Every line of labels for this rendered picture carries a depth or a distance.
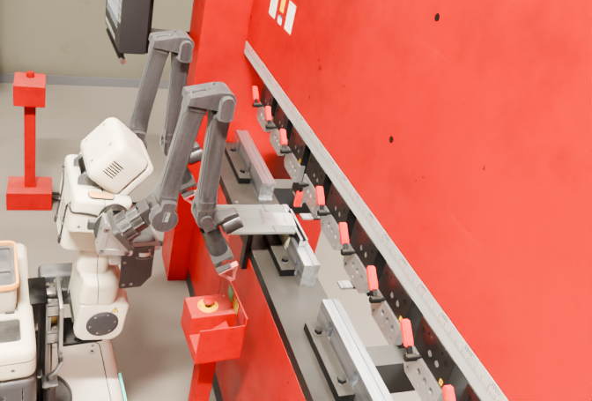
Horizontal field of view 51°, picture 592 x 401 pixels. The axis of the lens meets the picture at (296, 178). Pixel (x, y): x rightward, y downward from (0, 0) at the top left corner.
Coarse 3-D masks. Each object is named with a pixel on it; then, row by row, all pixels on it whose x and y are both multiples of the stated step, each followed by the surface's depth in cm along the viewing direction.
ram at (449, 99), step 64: (256, 0) 267; (320, 0) 203; (384, 0) 163; (448, 0) 137; (512, 0) 118; (576, 0) 103; (256, 64) 265; (320, 64) 202; (384, 64) 163; (448, 64) 136; (512, 64) 117; (576, 64) 103; (320, 128) 201; (384, 128) 162; (448, 128) 136; (512, 128) 117; (576, 128) 103; (384, 192) 161; (448, 192) 135; (512, 192) 117; (576, 192) 102; (384, 256) 161; (448, 256) 135; (512, 256) 116; (576, 256) 102; (512, 320) 116; (576, 320) 102; (512, 384) 116; (576, 384) 102
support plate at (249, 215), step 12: (228, 204) 232; (240, 204) 234; (252, 204) 235; (264, 204) 237; (276, 204) 239; (240, 216) 227; (252, 216) 228; (240, 228) 220; (252, 228) 221; (264, 228) 223; (276, 228) 224; (288, 228) 226
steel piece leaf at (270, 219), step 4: (260, 208) 230; (260, 212) 229; (264, 212) 232; (268, 212) 232; (272, 212) 233; (276, 212) 234; (280, 212) 234; (260, 216) 229; (264, 216) 230; (268, 216) 230; (272, 216) 231; (276, 216) 231; (280, 216) 232; (264, 220) 227; (268, 220) 228; (272, 220) 228; (276, 220) 229; (280, 220) 229; (284, 220) 230; (264, 224) 225; (268, 224) 226; (272, 224) 226; (276, 224) 227; (280, 224) 227; (284, 224) 228
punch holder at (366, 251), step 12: (360, 228) 173; (360, 240) 173; (360, 252) 173; (372, 252) 167; (348, 264) 179; (360, 264) 172; (372, 264) 166; (384, 264) 167; (360, 276) 172; (360, 288) 172
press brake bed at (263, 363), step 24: (192, 240) 328; (240, 240) 244; (192, 264) 327; (192, 288) 327; (216, 288) 279; (240, 288) 243; (264, 312) 216; (264, 336) 215; (240, 360) 241; (264, 360) 215; (288, 360) 193; (216, 384) 277; (240, 384) 241; (264, 384) 214; (288, 384) 193
